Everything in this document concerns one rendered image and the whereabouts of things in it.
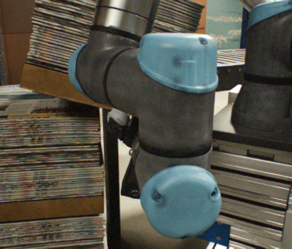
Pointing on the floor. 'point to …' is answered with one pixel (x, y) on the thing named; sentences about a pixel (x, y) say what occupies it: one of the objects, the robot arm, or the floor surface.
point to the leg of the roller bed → (111, 183)
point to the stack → (39, 167)
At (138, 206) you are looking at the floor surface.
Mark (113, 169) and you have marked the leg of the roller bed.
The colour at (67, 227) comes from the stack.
